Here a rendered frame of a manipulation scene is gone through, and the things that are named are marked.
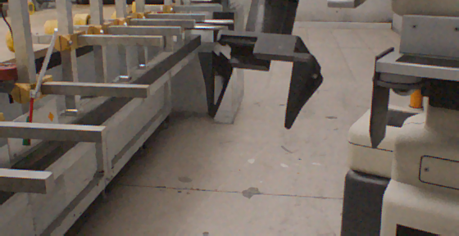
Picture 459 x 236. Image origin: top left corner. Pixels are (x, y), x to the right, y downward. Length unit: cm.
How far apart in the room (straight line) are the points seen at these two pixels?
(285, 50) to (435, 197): 44
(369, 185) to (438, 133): 36
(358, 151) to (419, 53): 44
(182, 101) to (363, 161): 278
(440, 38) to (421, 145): 19
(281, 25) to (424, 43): 30
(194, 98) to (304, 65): 330
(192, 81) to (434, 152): 306
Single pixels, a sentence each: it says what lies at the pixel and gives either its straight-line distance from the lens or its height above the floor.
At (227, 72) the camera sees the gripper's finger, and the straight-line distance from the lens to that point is 60.
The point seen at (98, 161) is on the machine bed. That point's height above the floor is 24.
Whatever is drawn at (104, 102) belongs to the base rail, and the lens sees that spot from 179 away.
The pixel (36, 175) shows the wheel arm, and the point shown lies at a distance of 90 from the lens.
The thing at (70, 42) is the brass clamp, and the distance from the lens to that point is 156.
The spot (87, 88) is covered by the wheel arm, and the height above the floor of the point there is 85.
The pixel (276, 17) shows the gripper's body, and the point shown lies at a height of 112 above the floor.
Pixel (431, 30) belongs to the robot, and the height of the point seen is 108.
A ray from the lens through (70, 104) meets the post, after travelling 163.
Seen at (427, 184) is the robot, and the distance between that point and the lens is 89.
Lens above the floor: 117
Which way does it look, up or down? 17 degrees down
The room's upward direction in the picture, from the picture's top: straight up
